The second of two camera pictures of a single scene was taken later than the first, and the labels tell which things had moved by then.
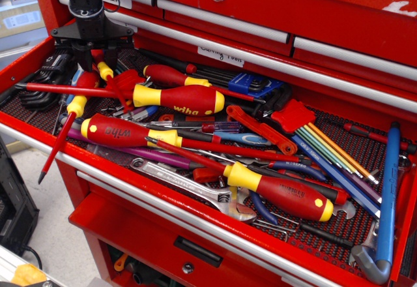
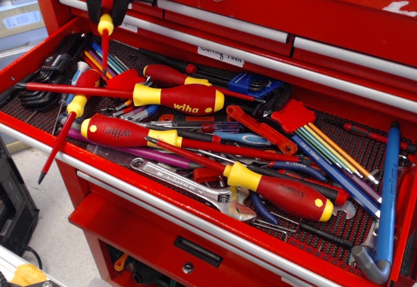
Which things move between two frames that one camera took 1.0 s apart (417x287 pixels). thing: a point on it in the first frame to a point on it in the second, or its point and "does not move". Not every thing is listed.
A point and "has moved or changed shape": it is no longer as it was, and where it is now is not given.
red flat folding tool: [287, 146] does not move
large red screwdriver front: [293, 197] does not move
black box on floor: [19, 218] does not move
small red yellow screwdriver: [105, 70] has moved or changed shape
